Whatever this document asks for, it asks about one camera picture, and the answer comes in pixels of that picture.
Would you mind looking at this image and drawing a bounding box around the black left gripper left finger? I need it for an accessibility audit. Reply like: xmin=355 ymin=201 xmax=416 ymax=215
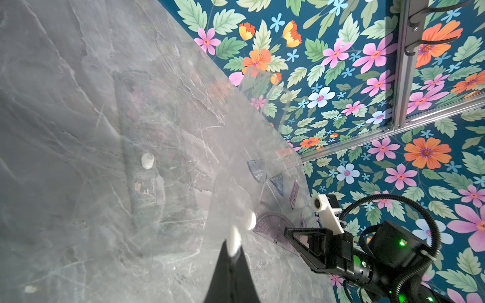
xmin=204 ymin=241 xmax=232 ymax=303

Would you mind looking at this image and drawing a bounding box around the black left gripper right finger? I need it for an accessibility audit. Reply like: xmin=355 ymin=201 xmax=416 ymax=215
xmin=232 ymin=251 xmax=260 ymax=303

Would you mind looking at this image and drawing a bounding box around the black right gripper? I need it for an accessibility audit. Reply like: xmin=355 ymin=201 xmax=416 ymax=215
xmin=284 ymin=228 xmax=375 ymax=284

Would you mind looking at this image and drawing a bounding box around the purple protractor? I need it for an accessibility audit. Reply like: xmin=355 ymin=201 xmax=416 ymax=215
xmin=253 ymin=212 xmax=299 ymax=256

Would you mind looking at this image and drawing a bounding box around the purple straight ruler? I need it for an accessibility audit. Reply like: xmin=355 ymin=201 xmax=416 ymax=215
xmin=289 ymin=181 xmax=299 ymax=210

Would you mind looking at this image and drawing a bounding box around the grey triangle ruler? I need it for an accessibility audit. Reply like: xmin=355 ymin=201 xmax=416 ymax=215
xmin=270 ymin=173 xmax=285 ymax=197

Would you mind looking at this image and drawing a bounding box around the grey protractor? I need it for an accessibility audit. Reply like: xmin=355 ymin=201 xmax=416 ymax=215
xmin=247 ymin=159 xmax=268 ymax=184

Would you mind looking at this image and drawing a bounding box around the clear purple ruler set pouch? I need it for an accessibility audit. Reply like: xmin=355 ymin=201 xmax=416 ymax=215
xmin=113 ymin=71 xmax=207 ymax=262

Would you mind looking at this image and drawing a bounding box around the purple protractor set pouch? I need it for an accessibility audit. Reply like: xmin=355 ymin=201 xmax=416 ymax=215
xmin=203 ymin=68 xmax=335 ymax=302

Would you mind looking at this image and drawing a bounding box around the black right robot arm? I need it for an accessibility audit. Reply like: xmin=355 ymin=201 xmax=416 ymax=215
xmin=284 ymin=193 xmax=450 ymax=302

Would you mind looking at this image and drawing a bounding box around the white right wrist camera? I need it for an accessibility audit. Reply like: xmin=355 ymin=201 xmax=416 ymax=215
xmin=311 ymin=194 xmax=344 ymax=235

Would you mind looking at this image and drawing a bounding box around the black hook rail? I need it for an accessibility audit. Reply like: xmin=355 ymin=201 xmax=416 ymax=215
xmin=403 ymin=0 xmax=472 ymax=57

